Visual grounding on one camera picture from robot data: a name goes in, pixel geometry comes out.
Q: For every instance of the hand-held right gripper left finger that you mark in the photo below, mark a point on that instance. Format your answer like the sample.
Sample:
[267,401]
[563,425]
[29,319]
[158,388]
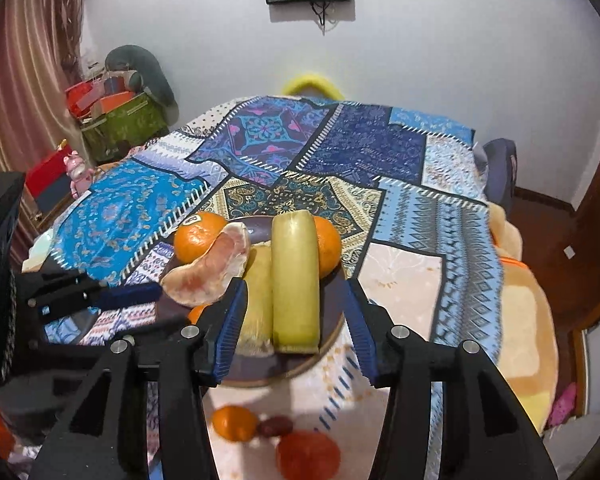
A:
[230,330]

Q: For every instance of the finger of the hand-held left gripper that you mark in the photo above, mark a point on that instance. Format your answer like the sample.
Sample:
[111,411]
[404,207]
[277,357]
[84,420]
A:
[125,296]
[65,357]

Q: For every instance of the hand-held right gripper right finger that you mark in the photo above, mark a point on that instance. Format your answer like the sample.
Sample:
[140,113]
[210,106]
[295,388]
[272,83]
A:
[360,330]

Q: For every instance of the yellow banana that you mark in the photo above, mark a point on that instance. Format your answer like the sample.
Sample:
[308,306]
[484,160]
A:
[260,305]
[295,285]

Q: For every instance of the dark purple round plate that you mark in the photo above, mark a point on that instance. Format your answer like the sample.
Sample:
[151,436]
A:
[280,367]

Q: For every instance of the large orange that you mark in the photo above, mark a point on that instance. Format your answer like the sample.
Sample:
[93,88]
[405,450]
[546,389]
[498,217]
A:
[329,250]
[200,242]

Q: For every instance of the dark blue box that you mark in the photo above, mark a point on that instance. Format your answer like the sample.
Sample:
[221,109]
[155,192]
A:
[55,202]

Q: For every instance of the red gift box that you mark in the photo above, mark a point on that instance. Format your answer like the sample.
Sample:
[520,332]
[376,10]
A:
[47,172]

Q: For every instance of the pink plush toy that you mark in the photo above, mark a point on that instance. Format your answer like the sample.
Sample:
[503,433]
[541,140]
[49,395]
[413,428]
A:
[80,172]

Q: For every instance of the dark red date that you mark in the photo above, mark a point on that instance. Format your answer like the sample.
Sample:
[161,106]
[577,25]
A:
[275,427]

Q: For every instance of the red tomato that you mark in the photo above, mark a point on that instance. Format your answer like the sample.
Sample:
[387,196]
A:
[307,457]

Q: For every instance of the striped brown curtain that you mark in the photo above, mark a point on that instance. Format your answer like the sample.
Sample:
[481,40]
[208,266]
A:
[25,85]

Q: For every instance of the red bag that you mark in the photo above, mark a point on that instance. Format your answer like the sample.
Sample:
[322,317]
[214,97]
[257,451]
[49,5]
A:
[82,97]

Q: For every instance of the orange fleece blanket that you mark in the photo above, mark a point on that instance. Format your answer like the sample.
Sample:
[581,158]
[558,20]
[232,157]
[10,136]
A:
[525,320]

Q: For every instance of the green cardboard box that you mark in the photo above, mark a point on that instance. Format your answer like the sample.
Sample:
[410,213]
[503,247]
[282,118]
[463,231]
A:
[125,127]

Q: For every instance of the orange box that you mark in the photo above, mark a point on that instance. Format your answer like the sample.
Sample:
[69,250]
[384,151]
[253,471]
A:
[115,102]

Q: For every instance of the blue patchwork blanket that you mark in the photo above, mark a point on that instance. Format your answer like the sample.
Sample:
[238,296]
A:
[360,150]

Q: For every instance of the dark blue bag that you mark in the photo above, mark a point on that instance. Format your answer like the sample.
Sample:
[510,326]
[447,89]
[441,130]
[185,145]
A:
[500,170]

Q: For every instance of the pink cloth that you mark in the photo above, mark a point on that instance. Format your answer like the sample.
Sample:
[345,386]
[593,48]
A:
[564,405]

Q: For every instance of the grey curved pillow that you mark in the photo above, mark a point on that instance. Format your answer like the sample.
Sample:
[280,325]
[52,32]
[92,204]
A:
[145,70]

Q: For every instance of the small white card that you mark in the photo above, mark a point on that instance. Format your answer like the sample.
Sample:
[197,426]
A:
[570,251]

